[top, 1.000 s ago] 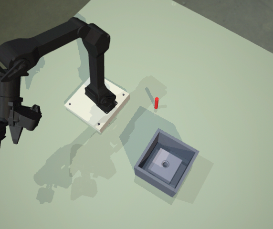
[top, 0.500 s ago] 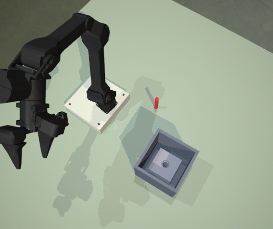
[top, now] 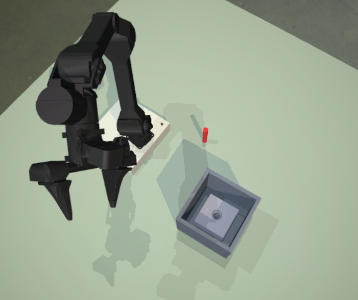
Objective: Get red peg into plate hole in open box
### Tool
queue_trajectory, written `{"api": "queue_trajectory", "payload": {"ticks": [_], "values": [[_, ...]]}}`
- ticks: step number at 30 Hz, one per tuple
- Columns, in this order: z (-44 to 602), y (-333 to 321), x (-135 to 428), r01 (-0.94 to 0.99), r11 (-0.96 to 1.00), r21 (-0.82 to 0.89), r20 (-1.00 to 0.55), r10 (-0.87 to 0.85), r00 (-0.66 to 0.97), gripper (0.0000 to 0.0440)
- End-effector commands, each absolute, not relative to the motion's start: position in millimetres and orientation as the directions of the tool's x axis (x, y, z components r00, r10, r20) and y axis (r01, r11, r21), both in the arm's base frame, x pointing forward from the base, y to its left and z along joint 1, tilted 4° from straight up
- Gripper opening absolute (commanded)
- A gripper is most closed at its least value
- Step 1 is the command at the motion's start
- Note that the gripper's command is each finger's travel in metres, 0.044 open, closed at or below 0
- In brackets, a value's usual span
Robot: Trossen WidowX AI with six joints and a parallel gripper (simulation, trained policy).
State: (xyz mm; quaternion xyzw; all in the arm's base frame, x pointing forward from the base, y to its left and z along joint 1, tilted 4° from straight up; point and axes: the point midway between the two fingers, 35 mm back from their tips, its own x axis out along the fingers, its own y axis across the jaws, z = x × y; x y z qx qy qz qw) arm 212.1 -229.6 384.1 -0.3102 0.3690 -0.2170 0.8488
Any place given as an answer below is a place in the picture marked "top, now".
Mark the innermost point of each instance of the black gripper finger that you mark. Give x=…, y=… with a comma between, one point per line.
x=60, y=193
x=112, y=179

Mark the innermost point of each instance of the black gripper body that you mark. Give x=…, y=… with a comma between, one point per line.
x=57, y=171

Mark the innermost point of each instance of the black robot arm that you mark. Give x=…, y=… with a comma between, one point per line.
x=69, y=99

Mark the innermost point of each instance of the red peg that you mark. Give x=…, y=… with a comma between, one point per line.
x=205, y=134

